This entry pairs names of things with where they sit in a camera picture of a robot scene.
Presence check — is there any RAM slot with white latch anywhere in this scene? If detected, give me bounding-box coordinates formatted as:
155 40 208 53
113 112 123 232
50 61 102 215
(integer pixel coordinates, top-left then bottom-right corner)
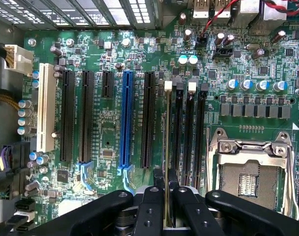
184 81 198 185
163 80 174 173

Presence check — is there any RAM slot with black latch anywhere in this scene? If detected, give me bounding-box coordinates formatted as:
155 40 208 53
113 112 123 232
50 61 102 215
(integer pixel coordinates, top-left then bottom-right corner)
172 78 185 177
194 83 210 190

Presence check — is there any silver CPU socket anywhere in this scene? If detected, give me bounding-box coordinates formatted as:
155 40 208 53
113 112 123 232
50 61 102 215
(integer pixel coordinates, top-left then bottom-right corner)
207 130 299 220

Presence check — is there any long black expansion slot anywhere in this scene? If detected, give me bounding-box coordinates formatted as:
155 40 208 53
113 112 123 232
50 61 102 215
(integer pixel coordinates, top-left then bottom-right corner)
60 70 76 162
140 71 156 169
79 70 95 164

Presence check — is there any blue expansion slot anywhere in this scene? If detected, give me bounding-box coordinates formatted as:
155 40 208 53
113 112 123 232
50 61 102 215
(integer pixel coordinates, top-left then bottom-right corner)
117 70 135 176

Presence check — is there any green motherboard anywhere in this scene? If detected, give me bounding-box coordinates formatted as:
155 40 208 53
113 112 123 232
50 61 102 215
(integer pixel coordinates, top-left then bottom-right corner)
21 0 299 236

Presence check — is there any black and white SATA connector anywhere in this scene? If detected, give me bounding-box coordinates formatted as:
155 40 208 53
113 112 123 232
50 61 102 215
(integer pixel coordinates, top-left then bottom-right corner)
4 211 36 233

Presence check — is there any short black expansion slot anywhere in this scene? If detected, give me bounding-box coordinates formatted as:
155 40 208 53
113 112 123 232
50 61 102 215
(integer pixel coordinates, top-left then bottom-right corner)
101 70 115 99

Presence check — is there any blue-topped silver capacitor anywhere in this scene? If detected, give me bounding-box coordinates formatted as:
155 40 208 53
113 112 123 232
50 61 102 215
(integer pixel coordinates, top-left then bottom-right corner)
239 79 254 91
272 80 288 93
225 78 240 91
255 80 271 92

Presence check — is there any white PCI expansion slot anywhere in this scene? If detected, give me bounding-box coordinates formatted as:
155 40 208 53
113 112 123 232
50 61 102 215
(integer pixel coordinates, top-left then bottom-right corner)
36 62 57 153

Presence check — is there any black four-pin header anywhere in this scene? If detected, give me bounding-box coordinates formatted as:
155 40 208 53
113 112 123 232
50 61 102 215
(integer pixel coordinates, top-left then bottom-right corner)
212 46 235 59

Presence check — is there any black fan header connector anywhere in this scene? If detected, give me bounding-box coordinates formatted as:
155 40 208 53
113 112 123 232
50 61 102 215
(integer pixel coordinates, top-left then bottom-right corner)
195 33 208 48

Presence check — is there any white power connector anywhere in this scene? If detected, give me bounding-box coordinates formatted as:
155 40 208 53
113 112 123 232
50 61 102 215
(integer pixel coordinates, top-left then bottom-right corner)
3 44 34 76

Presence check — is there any silver metal port block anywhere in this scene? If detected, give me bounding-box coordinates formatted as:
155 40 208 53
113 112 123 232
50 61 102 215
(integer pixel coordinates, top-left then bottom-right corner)
239 0 288 36

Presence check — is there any black connector with purple wires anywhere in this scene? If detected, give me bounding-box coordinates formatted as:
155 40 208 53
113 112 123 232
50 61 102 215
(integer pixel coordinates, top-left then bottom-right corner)
0 141 31 173

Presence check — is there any yellow braided wire bundle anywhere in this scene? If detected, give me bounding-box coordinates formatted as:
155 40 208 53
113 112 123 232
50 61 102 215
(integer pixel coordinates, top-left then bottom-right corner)
0 94 20 112

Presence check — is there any red and black twisted wire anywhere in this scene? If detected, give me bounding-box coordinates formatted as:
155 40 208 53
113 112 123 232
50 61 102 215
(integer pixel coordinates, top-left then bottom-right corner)
200 0 299 41

